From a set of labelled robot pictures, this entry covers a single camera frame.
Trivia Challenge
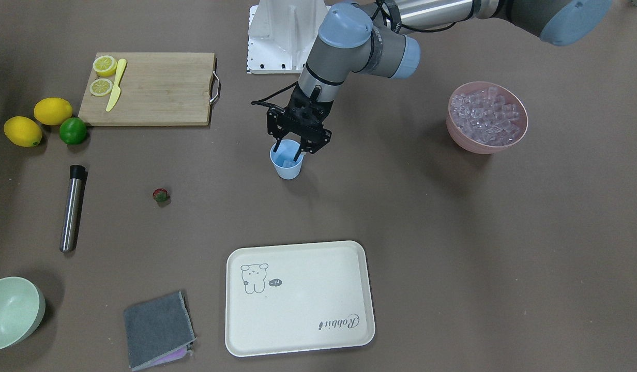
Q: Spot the mint green bowl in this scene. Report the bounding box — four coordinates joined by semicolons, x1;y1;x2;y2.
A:
0;277;46;349

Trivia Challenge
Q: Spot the pink bowl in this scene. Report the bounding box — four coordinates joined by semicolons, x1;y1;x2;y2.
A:
446;82;528;154

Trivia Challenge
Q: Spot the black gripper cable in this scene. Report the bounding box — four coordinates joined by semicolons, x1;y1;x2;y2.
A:
251;85;298;112

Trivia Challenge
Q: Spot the yellow plastic knife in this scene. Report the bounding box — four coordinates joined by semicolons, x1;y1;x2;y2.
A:
105;58;127;112

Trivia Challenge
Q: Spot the red strawberry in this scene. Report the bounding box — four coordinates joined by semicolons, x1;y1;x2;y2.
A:
151;188;171;203

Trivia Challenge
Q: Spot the lemon half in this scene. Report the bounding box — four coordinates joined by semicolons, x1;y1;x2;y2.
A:
92;55;117;78
88;78;113;97

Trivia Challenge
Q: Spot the green lime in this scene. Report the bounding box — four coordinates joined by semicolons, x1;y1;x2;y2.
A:
59;117;88;145

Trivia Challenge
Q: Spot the yellow lemon upper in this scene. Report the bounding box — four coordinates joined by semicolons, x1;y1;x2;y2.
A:
34;97;73;126

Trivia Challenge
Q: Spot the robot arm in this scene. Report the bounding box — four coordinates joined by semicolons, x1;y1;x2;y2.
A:
257;1;612;157

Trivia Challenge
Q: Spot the grey folded cloth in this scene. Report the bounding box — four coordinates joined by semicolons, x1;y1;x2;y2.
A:
123;290;196;371

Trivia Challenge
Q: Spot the bamboo cutting board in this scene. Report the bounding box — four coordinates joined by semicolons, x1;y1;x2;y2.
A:
78;51;220;127

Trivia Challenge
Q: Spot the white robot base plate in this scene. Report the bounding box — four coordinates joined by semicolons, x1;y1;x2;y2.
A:
246;1;329;74

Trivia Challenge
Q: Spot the clear ice cubes pile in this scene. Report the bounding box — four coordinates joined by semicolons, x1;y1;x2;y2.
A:
448;83;526;147

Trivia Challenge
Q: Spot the cream rabbit serving tray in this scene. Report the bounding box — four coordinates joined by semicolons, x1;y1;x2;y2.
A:
225;240;376;357

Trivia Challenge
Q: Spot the steel muddler black tip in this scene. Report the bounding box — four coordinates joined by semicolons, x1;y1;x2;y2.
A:
60;164;87;254

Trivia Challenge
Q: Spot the yellow lemon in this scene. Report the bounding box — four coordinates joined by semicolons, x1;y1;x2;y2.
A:
34;97;73;126
3;116;43;148

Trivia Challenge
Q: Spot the yellow lemon lower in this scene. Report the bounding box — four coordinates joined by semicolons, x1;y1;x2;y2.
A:
3;116;43;148

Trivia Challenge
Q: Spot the lemon half lower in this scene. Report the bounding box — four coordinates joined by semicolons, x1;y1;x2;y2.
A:
88;78;113;97

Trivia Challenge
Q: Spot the lemon half upper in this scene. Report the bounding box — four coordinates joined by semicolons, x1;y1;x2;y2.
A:
92;55;117;78

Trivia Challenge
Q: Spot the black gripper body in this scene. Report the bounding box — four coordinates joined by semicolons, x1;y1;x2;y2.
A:
266;85;333;153

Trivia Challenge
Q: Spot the light blue cup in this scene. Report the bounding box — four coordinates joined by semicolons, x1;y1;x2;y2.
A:
269;139;304;180

